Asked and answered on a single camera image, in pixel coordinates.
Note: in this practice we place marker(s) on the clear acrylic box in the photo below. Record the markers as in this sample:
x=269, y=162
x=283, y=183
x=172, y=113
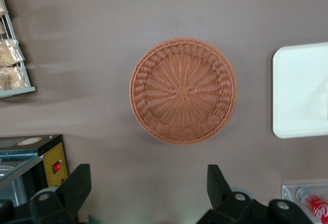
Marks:
x=289, y=193

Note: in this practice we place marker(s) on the black yellow food warmer appliance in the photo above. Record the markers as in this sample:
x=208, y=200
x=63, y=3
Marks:
x=30, y=157

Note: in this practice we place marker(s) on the wrapped bread loaf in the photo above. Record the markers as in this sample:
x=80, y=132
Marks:
x=10, y=78
x=9, y=52

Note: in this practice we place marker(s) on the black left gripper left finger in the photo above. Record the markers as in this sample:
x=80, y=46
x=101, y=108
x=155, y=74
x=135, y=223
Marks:
x=64, y=195

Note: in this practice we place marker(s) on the round brown wicker basket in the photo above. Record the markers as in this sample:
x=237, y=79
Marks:
x=183, y=92

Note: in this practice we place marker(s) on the white rectangular plastic tray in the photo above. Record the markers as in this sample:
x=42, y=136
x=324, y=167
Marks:
x=294, y=93

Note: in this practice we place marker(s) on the red cola can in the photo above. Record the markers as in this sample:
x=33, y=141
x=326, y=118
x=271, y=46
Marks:
x=316, y=206

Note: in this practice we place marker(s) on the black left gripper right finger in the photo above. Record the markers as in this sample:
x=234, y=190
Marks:
x=230, y=203

